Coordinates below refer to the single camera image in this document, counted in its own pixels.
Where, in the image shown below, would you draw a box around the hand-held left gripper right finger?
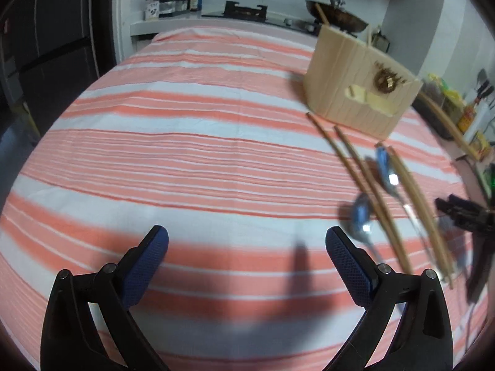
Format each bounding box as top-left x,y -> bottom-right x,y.
325,226 -> 453,371

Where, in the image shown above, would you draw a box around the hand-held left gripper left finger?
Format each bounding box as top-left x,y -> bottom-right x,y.
41,225 -> 171,371

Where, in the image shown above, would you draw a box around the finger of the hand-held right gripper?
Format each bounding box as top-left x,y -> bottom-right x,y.
434,196 -> 495,233
465,232 -> 495,303

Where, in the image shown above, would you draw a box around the metal spoon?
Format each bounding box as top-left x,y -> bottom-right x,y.
374,144 -> 436,263
349,193 -> 387,269

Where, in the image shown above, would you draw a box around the cream ribbed utensil holder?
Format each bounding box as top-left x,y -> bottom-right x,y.
303,24 -> 423,141

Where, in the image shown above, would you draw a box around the hanging kitchen utensils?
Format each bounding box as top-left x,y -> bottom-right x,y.
474,69 -> 495,109

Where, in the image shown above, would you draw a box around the orange label bottle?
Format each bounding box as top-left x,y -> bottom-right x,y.
458,100 -> 477,133

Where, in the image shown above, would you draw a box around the orange white striped cloth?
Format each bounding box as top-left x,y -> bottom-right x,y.
0,26 -> 470,371

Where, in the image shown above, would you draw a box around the green mesh bag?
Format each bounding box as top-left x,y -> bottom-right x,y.
424,73 -> 462,124

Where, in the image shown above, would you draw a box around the dark wok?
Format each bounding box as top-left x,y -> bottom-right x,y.
305,0 -> 369,33

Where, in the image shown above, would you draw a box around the dark refrigerator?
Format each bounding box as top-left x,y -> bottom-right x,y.
0,0 -> 117,143

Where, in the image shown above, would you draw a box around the curved wooden rail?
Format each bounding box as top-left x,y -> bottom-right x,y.
418,92 -> 482,160

